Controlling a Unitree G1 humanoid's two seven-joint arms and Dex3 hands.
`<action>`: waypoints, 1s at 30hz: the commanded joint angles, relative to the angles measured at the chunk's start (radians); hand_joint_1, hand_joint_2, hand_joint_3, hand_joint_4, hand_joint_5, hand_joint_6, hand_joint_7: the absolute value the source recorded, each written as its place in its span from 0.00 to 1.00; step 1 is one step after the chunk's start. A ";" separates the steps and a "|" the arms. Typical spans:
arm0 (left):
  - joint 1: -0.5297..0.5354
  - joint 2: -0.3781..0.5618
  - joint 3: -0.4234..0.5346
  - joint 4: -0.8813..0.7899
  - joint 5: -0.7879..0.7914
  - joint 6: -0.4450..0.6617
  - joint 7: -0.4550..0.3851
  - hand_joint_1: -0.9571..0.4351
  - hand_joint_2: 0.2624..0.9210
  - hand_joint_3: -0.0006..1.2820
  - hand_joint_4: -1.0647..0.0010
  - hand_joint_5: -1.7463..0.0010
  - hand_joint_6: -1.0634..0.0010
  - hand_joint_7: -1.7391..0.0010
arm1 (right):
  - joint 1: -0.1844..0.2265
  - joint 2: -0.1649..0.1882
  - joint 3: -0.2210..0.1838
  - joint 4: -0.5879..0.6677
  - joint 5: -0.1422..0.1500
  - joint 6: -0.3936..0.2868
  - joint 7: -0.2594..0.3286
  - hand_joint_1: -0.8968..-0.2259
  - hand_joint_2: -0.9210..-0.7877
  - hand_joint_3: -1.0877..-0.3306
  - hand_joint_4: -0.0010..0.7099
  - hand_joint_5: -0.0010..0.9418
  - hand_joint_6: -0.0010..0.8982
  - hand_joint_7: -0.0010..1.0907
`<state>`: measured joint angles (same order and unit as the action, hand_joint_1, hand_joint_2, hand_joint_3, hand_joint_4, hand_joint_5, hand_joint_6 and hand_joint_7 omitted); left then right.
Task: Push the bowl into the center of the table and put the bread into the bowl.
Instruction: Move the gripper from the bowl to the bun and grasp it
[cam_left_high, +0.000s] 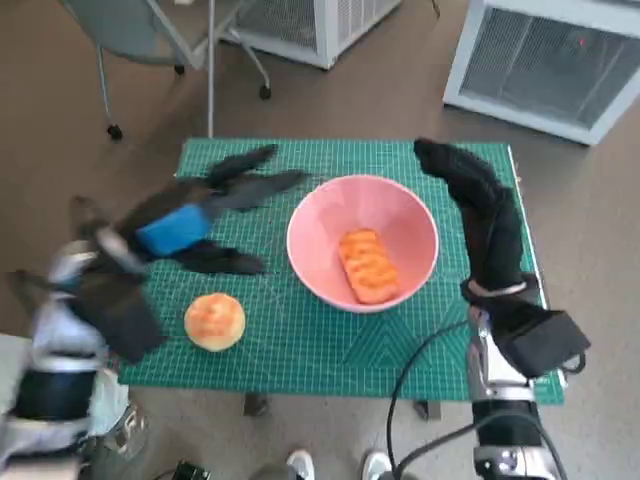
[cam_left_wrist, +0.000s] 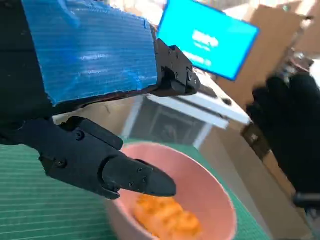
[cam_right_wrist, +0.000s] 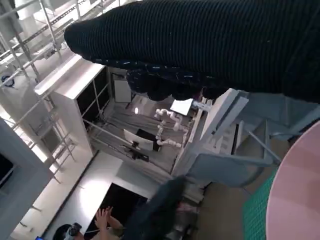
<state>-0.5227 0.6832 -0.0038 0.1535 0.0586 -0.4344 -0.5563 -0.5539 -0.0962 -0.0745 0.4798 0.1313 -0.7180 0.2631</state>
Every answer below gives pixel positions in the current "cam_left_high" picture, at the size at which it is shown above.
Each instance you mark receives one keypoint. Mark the metal table bracket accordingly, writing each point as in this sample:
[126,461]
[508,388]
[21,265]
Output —
[256,404]
[427,410]

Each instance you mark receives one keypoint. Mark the round toy bread bun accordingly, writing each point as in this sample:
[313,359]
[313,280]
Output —
[215,322]

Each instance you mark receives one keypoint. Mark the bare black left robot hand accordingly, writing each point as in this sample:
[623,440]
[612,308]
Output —
[172,230]

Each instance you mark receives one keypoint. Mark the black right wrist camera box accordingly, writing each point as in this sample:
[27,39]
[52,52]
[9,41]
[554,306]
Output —
[545,340]

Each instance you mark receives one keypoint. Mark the green cutting mat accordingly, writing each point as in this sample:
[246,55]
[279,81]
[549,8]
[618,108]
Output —
[310,350]

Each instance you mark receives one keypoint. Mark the person's white shoe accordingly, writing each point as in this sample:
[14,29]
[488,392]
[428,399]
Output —
[300,465]
[377,465]

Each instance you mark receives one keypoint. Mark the grey office chair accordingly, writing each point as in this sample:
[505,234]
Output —
[130,30]

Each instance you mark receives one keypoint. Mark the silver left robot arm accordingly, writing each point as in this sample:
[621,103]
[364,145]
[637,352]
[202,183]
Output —
[55,390]

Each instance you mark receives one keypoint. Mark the pink bowl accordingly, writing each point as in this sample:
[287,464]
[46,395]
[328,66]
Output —
[320,235]

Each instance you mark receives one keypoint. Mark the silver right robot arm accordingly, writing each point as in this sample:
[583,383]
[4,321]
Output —
[500,415]

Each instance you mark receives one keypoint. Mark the white metal desk frame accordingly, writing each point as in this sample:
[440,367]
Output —
[211,75]

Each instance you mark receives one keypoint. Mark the oblong orange toy bread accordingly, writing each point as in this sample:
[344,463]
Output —
[370,267]

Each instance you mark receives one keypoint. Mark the small black device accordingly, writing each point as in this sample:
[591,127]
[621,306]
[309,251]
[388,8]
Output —
[191,471]

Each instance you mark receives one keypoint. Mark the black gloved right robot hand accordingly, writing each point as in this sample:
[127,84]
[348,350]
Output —
[492,235]

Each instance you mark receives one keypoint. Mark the white mesh cabinet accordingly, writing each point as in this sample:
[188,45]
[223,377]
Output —
[540,75]
[320,30]

